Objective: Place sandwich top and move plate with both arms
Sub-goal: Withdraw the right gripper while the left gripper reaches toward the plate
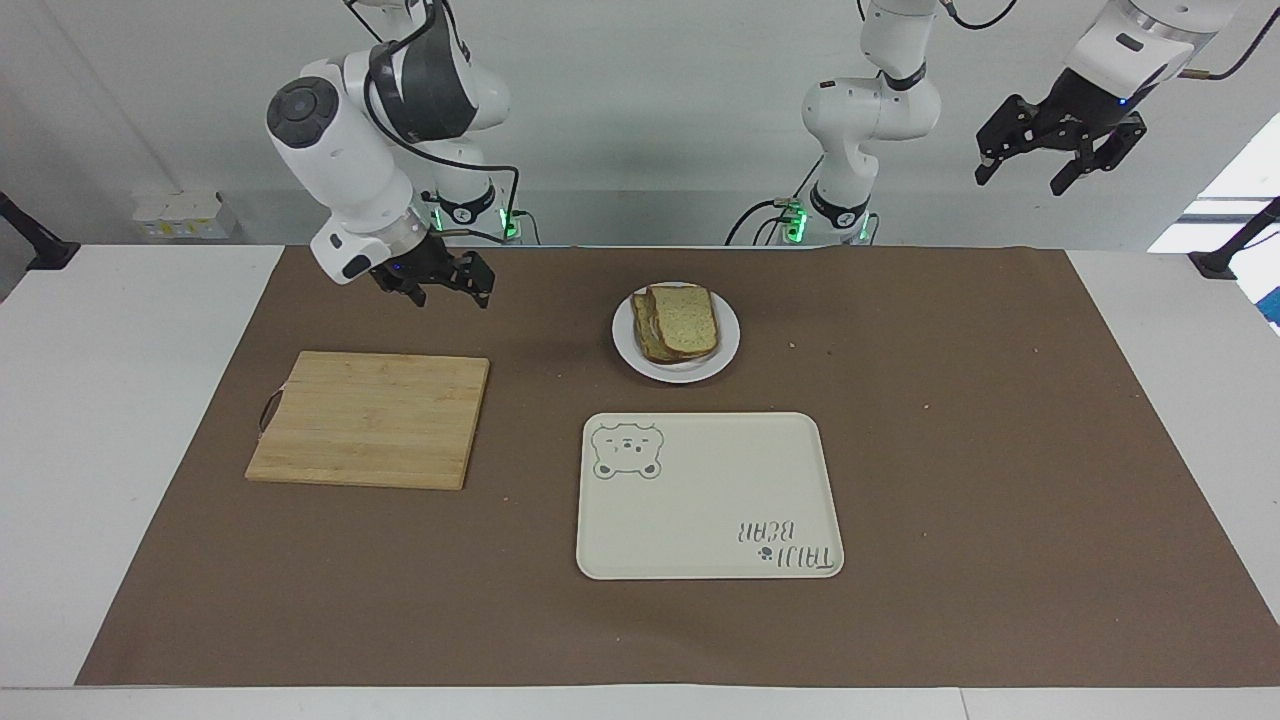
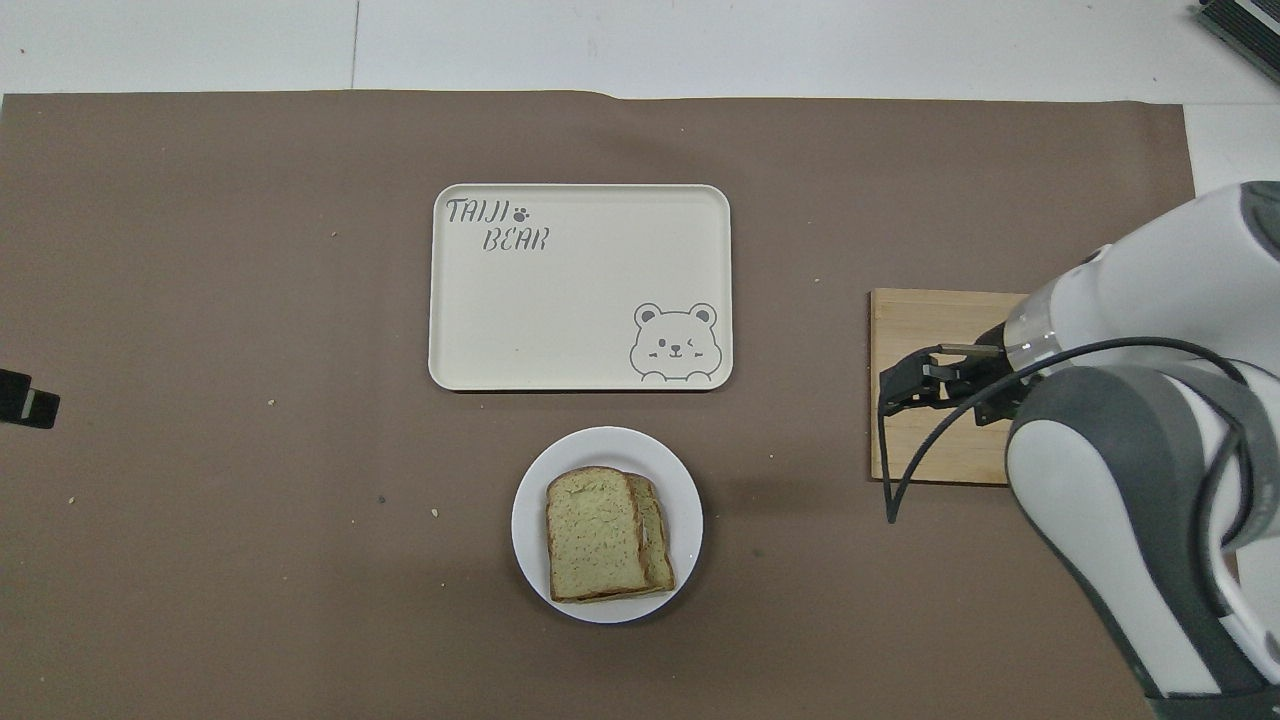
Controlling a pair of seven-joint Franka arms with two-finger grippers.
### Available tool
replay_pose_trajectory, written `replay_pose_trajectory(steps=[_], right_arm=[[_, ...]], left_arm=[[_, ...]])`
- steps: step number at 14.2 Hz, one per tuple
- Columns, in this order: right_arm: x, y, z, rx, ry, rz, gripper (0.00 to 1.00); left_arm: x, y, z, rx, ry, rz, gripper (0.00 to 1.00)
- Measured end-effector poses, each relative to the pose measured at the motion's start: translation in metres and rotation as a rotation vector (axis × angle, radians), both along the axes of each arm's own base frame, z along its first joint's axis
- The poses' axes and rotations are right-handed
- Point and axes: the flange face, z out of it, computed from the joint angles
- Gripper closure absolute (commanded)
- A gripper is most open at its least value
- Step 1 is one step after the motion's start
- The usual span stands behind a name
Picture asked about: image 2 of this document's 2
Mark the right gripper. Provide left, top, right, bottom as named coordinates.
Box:
left=877, top=324, right=1043, bottom=431

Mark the white round plate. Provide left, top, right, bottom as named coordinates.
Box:
left=511, top=426, right=704, bottom=625

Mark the light wooden board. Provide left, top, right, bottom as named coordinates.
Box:
left=867, top=288, right=1032, bottom=488

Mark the cream tray with bear print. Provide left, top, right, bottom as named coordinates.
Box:
left=428, top=183, right=734, bottom=392

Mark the large toast bread slice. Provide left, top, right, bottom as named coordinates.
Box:
left=545, top=466, right=651, bottom=604

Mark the black stand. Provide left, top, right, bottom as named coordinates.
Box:
left=1194, top=0, right=1280, bottom=58

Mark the black cable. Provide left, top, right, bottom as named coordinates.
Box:
left=875, top=335, right=1257, bottom=651

